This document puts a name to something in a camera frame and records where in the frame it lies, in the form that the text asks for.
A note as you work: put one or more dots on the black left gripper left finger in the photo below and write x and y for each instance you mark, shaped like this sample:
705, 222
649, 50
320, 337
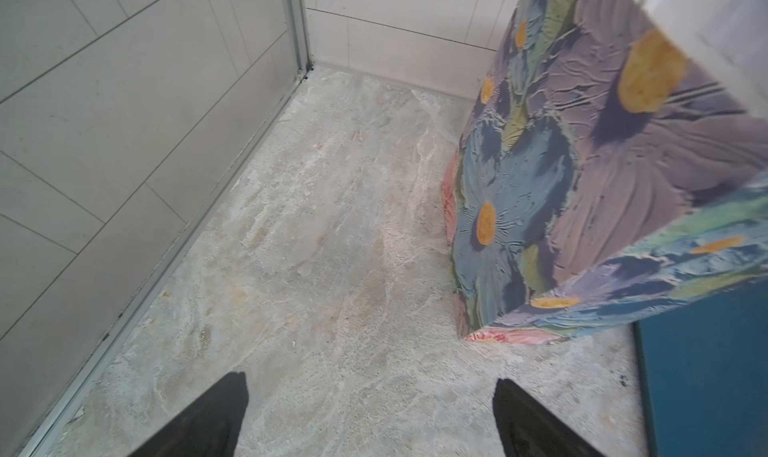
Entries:
209, 426

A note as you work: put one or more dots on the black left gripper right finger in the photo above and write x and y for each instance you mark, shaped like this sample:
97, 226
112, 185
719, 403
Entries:
528, 428

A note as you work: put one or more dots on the floral paper bag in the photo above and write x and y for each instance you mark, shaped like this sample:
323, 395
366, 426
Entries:
614, 167

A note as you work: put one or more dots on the teal tray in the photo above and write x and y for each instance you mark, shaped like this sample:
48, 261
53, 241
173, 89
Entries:
703, 376

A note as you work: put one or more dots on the left corner aluminium post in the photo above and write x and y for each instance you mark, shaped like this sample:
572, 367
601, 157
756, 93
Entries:
297, 28

